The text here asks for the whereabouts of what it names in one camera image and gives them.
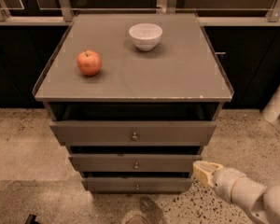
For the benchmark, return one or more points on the grey bottom drawer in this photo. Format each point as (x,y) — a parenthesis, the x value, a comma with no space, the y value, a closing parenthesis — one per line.
(136,184)

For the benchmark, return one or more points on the white cylindrical robot link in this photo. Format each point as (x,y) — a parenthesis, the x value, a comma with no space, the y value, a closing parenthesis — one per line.
(271,112)

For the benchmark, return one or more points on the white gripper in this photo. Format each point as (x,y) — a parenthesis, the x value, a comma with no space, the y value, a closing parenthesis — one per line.
(224,181)

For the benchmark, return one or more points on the white ceramic bowl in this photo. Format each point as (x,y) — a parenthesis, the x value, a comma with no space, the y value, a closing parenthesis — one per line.
(145,36)

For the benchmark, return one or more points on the grey drawer cabinet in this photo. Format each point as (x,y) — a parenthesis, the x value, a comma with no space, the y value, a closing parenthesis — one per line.
(181,79)

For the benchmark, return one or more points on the grey middle drawer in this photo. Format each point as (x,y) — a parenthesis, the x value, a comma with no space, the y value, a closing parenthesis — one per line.
(133,162)

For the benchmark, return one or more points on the grey top drawer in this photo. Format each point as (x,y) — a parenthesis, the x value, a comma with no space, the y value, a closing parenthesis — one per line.
(133,133)

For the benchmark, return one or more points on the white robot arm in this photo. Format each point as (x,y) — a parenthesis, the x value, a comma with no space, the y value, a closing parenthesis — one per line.
(261,204)

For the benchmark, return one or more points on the red apple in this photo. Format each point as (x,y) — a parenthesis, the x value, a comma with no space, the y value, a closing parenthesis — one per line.
(89,62)

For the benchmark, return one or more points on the grey drawer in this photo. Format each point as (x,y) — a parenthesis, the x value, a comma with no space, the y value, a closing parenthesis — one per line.
(136,184)
(133,162)
(133,133)

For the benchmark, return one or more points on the small black floor object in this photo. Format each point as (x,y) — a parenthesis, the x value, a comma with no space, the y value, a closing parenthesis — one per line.
(31,219)

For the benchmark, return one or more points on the metal railing frame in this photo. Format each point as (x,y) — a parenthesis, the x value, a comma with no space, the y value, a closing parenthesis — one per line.
(207,12)

